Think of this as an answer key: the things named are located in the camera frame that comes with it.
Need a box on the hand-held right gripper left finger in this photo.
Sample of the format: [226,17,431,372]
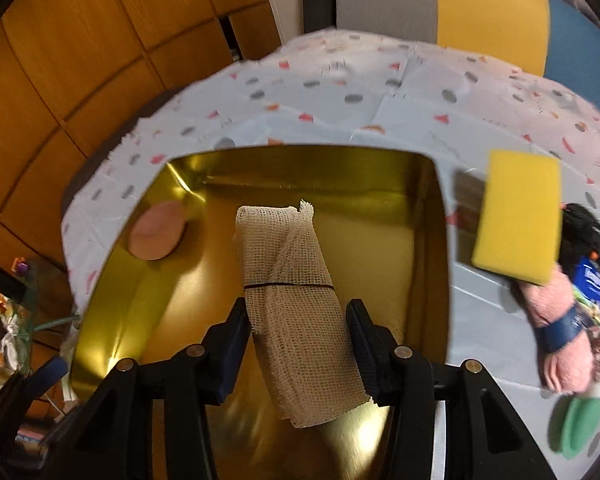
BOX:
[40,297,253,480]

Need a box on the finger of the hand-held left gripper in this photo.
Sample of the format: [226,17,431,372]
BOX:
[0,356,67,461]

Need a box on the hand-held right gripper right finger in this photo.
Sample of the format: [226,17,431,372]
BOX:
[345,299,556,480]

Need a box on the beige gauze cloth roll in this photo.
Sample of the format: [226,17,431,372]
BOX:
[235,199,372,429]

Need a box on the gold metal tray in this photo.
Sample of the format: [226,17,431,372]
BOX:
[72,144,453,480]

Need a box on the pink towel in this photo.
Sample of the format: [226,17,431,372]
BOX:
[510,260,598,395]

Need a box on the yellow sponge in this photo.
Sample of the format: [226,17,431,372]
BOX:
[471,150,563,286]

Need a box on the green silicone bottle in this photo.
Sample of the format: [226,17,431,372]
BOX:
[547,382,600,461]

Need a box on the black braided beaded wig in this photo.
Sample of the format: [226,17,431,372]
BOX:
[560,202,600,273]

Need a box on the pile of plastic clutter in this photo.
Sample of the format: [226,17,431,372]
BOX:
[0,255,81,416]

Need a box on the pink round makeup puff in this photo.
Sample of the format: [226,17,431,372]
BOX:
[128,201,188,261]

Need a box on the blue tissue packet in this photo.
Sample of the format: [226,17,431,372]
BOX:
[575,255,600,311]

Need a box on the patterned white tablecloth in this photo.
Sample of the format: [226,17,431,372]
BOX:
[60,27,600,480]

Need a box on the wooden cabinet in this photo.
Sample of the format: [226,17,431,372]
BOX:
[0,0,283,311]

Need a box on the grey yellow blue chair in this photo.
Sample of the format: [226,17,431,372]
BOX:
[300,0,600,126]

